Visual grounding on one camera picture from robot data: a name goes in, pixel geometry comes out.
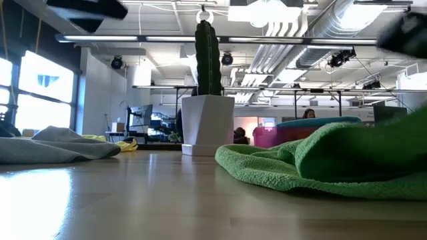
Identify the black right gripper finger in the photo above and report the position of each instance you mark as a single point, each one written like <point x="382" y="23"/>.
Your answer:
<point x="392" y="36"/>

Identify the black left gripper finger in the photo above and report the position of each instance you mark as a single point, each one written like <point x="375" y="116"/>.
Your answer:
<point x="106" y="9"/>
<point x="89" y="24"/>

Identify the blue microfiber towel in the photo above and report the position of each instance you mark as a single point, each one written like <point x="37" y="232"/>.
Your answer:
<point x="317" y="121"/>

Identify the grey microfiber towel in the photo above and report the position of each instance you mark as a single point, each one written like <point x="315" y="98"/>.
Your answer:
<point x="50" y="150"/>

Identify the green microfiber towel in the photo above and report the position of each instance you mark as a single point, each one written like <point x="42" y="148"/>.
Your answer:
<point x="333" y="160"/>

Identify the yellow microfiber towel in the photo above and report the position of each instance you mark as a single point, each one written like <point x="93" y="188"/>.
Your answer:
<point x="126" y="145"/>

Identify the black computer monitor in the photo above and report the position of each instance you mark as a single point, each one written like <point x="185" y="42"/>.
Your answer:
<point x="146" y="115"/>
<point x="388" y="115"/>

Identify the green cactus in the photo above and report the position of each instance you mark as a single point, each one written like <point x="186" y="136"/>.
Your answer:
<point x="208" y="60"/>

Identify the person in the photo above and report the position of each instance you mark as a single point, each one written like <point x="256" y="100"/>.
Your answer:
<point x="308" y="114"/>
<point x="241" y="135"/>

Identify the white faceted plant pot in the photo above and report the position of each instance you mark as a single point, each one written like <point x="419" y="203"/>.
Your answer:
<point x="208" y="123"/>

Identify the pink plastic bin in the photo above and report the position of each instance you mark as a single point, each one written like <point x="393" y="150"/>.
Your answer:
<point x="267" y="136"/>

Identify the black ceiling camera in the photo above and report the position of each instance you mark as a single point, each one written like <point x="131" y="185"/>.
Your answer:
<point x="340" y="59"/>
<point x="117" y="62"/>
<point x="373" y="85"/>
<point x="227" y="59"/>

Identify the silver ventilation duct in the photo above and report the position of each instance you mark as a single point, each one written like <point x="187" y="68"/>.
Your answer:
<point x="320" y="36"/>

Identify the black metal workstation frame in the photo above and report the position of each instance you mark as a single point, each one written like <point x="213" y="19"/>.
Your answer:
<point x="160" y="87"/>

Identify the black aluminium table frame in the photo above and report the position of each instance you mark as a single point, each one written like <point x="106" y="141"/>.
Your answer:
<point x="160" y="146"/>

